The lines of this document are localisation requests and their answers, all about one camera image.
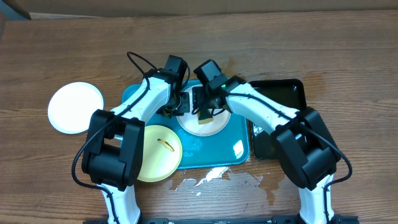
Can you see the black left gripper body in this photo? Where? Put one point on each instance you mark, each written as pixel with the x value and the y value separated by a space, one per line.
pixel 176 107

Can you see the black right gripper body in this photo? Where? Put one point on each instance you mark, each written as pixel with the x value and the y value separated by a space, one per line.
pixel 204 99

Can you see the white plate with sauce streak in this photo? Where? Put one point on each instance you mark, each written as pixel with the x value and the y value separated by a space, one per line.
pixel 190 122

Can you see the yellow green scrub sponge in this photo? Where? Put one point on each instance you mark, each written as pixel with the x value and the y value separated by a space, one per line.
pixel 204 116

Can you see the yellow plate with sauce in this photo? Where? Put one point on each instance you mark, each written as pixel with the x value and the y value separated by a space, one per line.
pixel 162 153

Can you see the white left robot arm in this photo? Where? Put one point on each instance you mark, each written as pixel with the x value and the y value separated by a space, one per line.
pixel 113 152

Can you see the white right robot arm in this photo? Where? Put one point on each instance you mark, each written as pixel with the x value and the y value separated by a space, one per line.
pixel 305 148

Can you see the teal plastic tray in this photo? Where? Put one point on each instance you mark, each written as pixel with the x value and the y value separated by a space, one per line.
pixel 228 147

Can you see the black water tray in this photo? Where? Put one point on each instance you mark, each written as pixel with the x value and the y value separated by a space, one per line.
pixel 288 92

